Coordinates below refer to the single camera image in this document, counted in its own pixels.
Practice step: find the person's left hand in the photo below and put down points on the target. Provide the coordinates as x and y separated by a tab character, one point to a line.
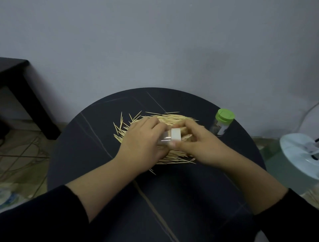
139	147

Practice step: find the person's right hand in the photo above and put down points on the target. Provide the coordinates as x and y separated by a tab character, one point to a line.
201	147

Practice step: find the clear white-lidded toothpick container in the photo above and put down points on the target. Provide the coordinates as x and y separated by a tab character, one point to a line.
175	134

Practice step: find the clear green-lidded jar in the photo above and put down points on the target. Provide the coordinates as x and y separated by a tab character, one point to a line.
223	119

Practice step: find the person's right forearm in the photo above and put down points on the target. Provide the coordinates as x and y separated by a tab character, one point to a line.
251	182

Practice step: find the person's right thumb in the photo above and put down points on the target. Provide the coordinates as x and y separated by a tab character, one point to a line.
178	145

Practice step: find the person's left thumb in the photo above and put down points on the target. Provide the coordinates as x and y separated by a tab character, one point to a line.
164	152

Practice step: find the person's left forearm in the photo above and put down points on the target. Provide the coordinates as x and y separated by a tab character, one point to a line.
94	189

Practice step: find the black side table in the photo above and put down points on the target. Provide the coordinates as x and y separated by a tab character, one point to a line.
17	79

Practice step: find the pile of wooden toothpicks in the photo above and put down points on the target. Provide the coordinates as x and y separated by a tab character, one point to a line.
172	119

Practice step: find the white blue plastic bag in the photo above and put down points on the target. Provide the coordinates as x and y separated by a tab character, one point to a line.
7	197

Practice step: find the white round appliance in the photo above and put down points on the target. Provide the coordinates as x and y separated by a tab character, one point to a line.
297	152

